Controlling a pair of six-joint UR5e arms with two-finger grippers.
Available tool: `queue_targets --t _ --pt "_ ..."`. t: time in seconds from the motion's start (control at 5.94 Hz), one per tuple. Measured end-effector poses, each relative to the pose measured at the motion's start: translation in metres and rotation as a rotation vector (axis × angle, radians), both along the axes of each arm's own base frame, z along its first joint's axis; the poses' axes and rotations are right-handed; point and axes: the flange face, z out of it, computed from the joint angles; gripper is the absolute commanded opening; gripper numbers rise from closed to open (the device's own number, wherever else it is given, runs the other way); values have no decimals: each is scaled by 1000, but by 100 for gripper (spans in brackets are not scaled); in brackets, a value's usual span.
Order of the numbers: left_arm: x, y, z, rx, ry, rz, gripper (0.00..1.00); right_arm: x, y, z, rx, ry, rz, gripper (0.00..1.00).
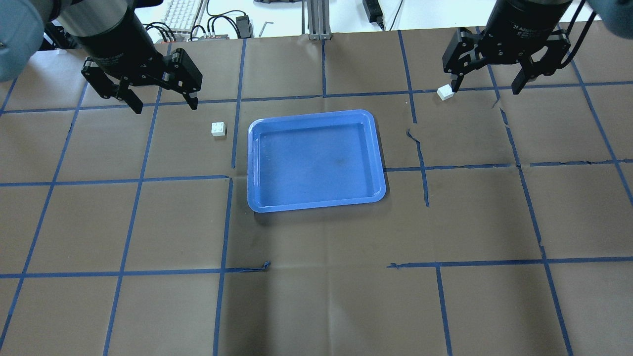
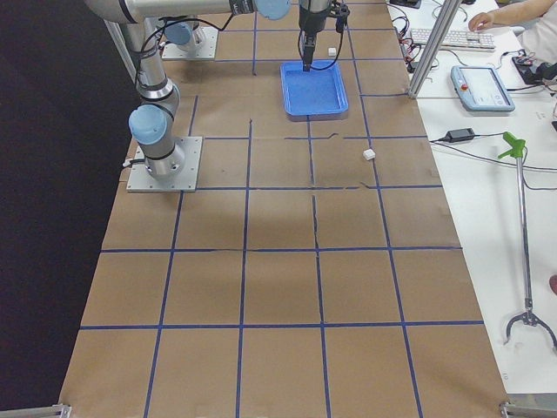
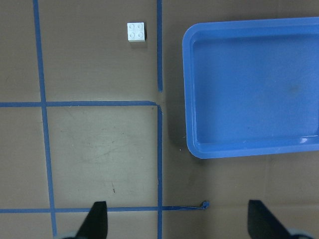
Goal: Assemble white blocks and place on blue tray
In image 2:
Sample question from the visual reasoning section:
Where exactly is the robot teach pendant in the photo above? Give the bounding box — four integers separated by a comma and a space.
450, 65, 515, 113

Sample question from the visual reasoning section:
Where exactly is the blue plastic tray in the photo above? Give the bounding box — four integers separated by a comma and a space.
280, 60, 349, 121

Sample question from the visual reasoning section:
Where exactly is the black power adapter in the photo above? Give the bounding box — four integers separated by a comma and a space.
446, 128, 476, 143

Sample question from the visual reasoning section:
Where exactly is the white computer keyboard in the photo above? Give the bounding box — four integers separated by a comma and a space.
410, 28, 495, 51

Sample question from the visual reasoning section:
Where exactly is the person's hand at keyboard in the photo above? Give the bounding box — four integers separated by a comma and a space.
468, 11, 495, 31

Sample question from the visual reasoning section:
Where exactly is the aluminium frame post right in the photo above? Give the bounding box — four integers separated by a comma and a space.
408, 0, 461, 98

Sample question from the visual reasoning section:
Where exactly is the green handled reacher grabber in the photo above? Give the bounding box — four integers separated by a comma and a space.
498, 131, 556, 353

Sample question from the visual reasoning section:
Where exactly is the brown paper table cover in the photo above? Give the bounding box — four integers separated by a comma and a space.
60, 1, 506, 417

